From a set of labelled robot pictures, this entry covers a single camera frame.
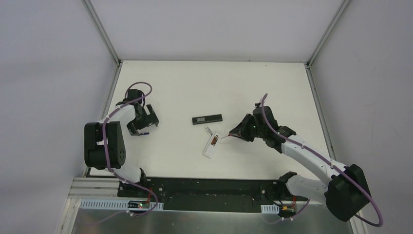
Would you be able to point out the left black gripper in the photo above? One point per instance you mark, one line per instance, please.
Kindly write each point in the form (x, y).
(143, 117)

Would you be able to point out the white remote control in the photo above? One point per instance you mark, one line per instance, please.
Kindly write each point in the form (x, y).
(210, 150)

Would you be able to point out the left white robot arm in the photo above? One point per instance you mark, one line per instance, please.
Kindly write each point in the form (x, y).
(104, 147)

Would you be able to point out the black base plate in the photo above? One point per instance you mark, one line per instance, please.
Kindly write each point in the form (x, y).
(208, 195)

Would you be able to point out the controller board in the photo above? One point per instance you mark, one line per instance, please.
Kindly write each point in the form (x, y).
(274, 209)
(108, 204)

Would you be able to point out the black battery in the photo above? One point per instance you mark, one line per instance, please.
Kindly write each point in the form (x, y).
(214, 140)

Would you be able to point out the white battery cover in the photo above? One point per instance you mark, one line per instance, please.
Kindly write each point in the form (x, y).
(208, 130)

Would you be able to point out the left controller board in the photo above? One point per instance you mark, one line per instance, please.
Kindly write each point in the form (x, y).
(108, 204)

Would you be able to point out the right controller board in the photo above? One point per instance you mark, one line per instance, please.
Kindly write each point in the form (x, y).
(274, 209)

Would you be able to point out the black remote control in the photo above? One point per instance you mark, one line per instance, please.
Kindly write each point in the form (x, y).
(207, 119)

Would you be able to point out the aluminium frame rail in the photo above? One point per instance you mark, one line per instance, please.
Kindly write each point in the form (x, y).
(165, 188)

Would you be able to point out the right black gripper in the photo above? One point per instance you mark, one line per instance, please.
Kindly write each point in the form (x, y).
(246, 126)

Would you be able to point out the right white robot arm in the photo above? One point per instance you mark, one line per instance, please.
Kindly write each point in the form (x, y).
(343, 189)

